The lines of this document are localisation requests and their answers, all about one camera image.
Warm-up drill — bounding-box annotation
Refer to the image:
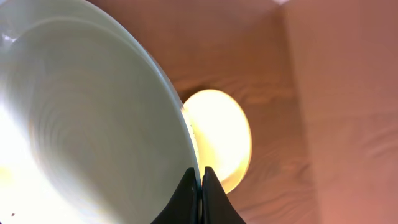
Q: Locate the yellow plate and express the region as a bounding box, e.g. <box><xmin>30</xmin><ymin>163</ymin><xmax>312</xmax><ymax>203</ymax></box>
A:
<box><xmin>182</xmin><ymin>89</ymin><xmax>252</xmax><ymax>194</ymax></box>

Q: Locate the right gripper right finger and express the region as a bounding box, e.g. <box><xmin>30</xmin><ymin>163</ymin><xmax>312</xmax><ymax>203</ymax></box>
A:
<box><xmin>202</xmin><ymin>166</ymin><xmax>246</xmax><ymax>224</ymax></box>

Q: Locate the light blue plate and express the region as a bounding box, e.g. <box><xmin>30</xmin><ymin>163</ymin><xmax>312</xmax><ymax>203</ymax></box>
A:
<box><xmin>1</xmin><ymin>0</ymin><xmax>197</xmax><ymax>223</ymax></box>

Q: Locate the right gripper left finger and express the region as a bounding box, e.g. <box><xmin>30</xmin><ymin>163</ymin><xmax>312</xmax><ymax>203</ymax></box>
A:
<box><xmin>151</xmin><ymin>167</ymin><xmax>198</xmax><ymax>224</ymax></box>

